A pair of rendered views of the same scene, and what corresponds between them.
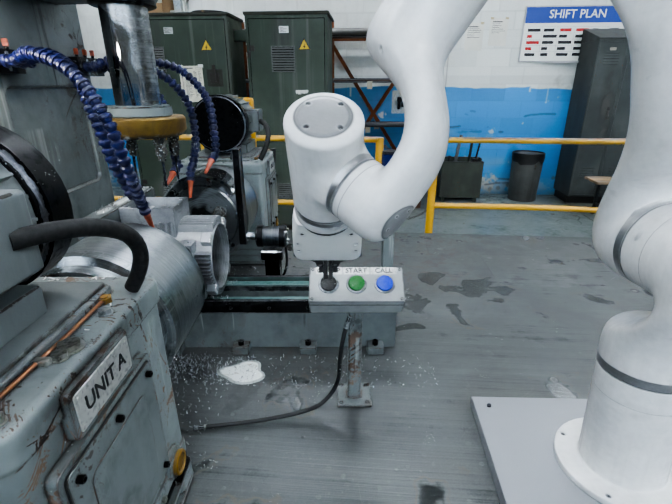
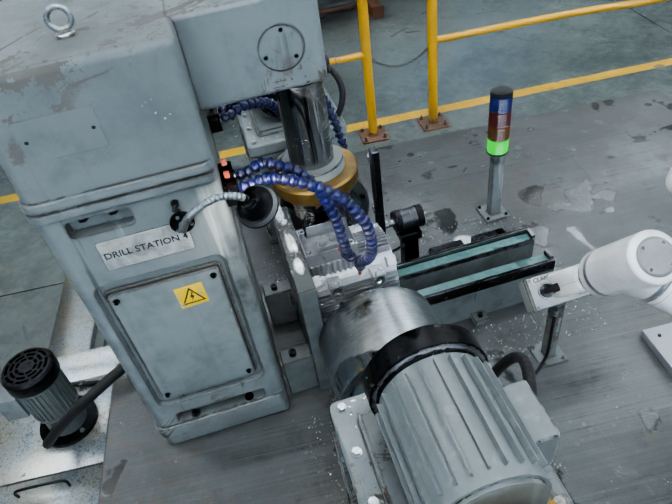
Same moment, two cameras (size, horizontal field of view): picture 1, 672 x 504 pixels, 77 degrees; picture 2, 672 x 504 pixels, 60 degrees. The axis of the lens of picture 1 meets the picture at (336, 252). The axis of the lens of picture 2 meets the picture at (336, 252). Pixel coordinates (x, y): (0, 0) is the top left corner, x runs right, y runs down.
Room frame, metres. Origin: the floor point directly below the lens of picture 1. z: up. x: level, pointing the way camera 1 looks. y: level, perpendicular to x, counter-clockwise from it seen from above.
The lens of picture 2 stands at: (-0.05, 0.56, 2.00)
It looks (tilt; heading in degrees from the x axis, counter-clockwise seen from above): 42 degrees down; 351
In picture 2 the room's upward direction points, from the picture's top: 9 degrees counter-clockwise
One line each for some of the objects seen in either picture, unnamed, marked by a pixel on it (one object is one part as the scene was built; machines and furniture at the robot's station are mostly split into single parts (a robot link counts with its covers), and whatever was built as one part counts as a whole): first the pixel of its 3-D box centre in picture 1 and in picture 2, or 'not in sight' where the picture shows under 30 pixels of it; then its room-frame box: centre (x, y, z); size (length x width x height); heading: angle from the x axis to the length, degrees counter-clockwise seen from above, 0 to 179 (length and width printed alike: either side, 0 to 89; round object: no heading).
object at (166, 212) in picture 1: (157, 217); (327, 248); (0.95, 0.42, 1.11); 0.12 x 0.11 x 0.07; 90
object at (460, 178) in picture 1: (460, 167); not in sight; (5.41, -1.58, 0.41); 0.52 x 0.47 x 0.82; 85
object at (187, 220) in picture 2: not in sight; (220, 210); (0.71, 0.61, 1.46); 0.18 x 0.11 x 0.13; 90
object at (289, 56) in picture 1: (294, 131); not in sight; (4.20, 0.40, 0.98); 0.72 x 0.49 x 1.96; 85
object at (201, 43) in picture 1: (192, 129); not in sight; (4.28, 1.40, 0.99); 1.02 x 0.49 x 1.98; 85
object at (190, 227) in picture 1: (179, 254); (348, 272); (0.95, 0.38, 1.01); 0.20 x 0.19 x 0.19; 90
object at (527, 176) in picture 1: (524, 176); not in sight; (5.42, -2.42, 0.30); 0.39 x 0.39 x 0.60
